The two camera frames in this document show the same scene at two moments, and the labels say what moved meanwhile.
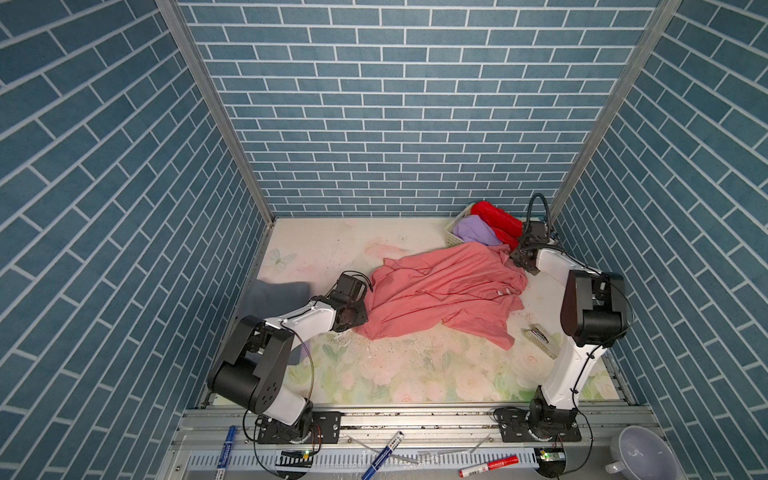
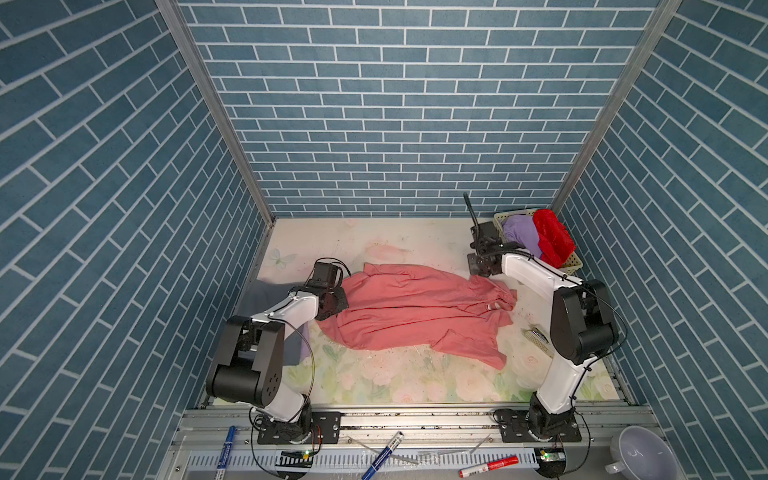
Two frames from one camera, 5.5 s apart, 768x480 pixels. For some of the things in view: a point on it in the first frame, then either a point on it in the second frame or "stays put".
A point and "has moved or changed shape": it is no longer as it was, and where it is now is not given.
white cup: x=642 y=454 stays put
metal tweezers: x=420 y=452 stays put
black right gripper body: x=518 y=255 -> x=475 y=263
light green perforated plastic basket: x=451 y=238 -> x=573 y=265
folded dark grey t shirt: x=271 y=298 stays put
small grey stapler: x=538 y=336 stays put
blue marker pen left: x=220 y=474 stays put
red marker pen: x=488 y=466 stays put
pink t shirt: x=466 y=286 has moved or changed shape
